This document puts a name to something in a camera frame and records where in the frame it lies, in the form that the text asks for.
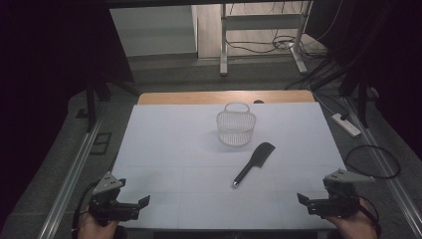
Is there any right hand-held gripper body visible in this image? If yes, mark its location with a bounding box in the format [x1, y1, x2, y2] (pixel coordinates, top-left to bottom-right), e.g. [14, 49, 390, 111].
[310, 168, 376, 220]

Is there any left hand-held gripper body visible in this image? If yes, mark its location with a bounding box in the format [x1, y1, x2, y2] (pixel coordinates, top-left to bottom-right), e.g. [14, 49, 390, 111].
[89, 171, 140, 227]

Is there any black plastic cleaver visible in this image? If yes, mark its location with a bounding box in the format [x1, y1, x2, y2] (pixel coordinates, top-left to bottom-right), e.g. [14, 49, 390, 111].
[231, 141, 277, 189]

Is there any white plastic mesh basket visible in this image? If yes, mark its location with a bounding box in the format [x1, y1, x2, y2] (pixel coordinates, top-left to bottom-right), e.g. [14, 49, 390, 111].
[216, 102, 258, 147]

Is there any person's left hand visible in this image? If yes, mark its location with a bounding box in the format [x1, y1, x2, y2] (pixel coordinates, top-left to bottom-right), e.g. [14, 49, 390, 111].
[78, 212, 120, 239]

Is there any person's right hand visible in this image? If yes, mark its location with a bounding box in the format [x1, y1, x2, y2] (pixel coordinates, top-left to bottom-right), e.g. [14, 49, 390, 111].
[322, 198, 379, 239]

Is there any white table mat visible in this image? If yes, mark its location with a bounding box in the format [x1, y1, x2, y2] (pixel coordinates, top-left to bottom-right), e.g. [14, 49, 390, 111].
[107, 102, 347, 231]

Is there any white power strip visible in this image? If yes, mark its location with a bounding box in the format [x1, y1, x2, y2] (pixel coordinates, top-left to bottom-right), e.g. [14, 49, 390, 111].
[331, 113, 362, 137]

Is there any black tripod stand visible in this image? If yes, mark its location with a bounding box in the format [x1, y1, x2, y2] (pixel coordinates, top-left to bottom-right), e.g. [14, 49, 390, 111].
[76, 73, 140, 133]
[312, 56, 371, 128]

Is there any wooden table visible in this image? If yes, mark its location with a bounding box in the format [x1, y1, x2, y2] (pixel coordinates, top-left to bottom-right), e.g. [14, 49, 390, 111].
[137, 90, 316, 106]

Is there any grey white board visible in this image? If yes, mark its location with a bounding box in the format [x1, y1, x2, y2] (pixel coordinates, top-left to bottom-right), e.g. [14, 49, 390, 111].
[108, 4, 199, 58]

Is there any white metal stand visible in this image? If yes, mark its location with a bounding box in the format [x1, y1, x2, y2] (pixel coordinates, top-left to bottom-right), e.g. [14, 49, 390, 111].
[219, 0, 314, 77]

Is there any left hand-held gripper cable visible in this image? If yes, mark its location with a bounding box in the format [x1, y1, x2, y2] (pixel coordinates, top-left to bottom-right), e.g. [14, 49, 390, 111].
[71, 180, 101, 233]

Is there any hand-held gripper cable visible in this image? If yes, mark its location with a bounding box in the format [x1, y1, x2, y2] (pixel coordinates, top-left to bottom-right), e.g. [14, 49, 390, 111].
[71, 180, 101, 233]
[358, 195, 382, 237]

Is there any right hand-held gripper cable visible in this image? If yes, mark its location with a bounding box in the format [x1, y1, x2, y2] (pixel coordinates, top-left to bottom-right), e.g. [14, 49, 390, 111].
[358, 195, 382, 237]

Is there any aluminium rail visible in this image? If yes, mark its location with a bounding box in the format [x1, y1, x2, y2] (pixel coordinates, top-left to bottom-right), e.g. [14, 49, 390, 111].
[38, 103, 108, 239]
[342, 98, 422, 238]

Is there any looped black cable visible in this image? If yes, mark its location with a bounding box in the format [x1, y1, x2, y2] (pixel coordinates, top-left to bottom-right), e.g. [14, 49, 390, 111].
[343, 144, 401, 179]

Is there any tangle of black floor cables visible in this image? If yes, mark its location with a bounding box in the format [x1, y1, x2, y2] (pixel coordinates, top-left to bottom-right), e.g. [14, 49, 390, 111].
[225, 29, 327, 62]

